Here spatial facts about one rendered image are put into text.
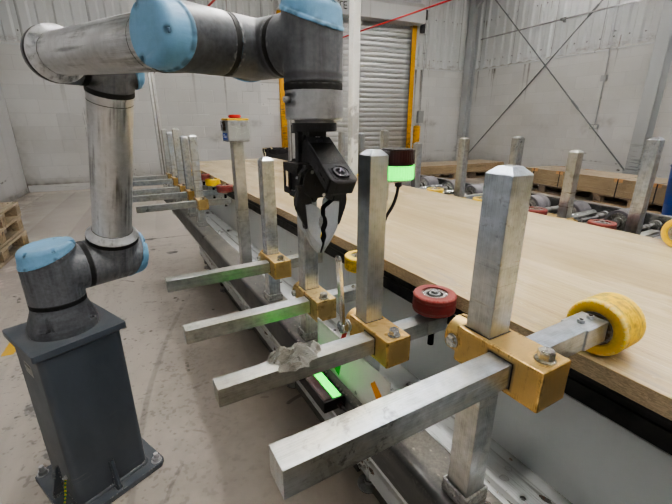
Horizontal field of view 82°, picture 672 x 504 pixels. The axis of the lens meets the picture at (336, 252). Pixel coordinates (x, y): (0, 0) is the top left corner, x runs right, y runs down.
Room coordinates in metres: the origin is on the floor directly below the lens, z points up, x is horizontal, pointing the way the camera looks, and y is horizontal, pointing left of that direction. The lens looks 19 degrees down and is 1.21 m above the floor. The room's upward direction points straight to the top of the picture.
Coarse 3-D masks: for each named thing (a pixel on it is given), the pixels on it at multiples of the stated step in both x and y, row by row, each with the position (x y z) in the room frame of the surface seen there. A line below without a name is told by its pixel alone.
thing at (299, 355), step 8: (296, 344) 0.54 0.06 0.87; (304, 344) 0.54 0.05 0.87; (312, 344) 0.53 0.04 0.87; (272, 352) 0.53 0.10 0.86; (280, 352) 0.51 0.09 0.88; (288, 352) 0.51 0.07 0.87; (296, 352) 0.51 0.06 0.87; (304, 352) 0.51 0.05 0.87; (312, 352) 0.52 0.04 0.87; (272, 360) 0.50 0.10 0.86; (280, 360) 0.50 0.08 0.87; (288, 360) 0.50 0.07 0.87; (296, 360) 0.49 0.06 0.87; (304, 360) 0.50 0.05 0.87; (280, 368) 0.48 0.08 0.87; (288, 368) 0.48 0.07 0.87; (296, 368) 0.48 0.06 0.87
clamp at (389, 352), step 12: (348, 312) 0.66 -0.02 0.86; (360, 324) 0.61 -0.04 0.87; (372, 324) 0.60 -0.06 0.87; (384, 324) 0.60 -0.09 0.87; (372, 336) 0.58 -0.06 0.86; (384, 336) 0.56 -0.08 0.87; (408, 336) 0.56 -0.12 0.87; (384, 348) 0.55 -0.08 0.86; (396, 348) 0.55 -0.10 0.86; (408, 348) 0.56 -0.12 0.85; (384, 360) 0.55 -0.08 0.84; (396, 360) 0.55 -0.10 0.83
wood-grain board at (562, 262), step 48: (432, 192) 1.77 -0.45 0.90; (336, 240) 1.06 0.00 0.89; (432, 240) 1.01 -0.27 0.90; (528, 240) 1.01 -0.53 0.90; (576, 240) 1.01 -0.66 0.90; (624, 240) 1.01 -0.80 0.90; (528, 288) 0.69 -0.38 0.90; (576, 288) 0.69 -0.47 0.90; (624, 288) 0.69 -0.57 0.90; (624, 384) 0.42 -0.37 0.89
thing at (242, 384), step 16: (400, 320) 0.64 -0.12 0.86; (416, 320) 0.64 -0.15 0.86; (432, 320) 0.64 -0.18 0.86; (352, 336) 0.58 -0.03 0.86; (368, 336) 0.58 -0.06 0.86; (416, 336) 0.62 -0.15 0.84; (320, 352) 0.53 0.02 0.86; (336, 352) 0.53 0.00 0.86; (352, 352) 0.55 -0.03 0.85; (368, 352) 0.57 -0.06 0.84; (256, 368) 0.49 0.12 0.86; (272, 368) 0.49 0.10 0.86; (304, 368) 0.51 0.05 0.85; (320, 368) 0.52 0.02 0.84; (224, 384) 0.45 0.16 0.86; (240, 384) 0.46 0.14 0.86; (256, 384) 0.47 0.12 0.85; (272, 384) 0.48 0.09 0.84; (224, 400) 0.44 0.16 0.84; (240, 400) 0.45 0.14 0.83
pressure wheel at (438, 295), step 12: (420, 288) 0.68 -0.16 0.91; (432, 288) 0.68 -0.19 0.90; (444, 288) 0.68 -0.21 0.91; (420, 300) 0.63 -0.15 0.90; (432, 300) 0.62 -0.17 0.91; (444, 300) 0.62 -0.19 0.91; (456, 300) 0.64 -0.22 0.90; (420, 312) 0.63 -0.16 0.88; (432, 312) 0.62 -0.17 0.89; (444, 312) 0.62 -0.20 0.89; (432, 336) 0.65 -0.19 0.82
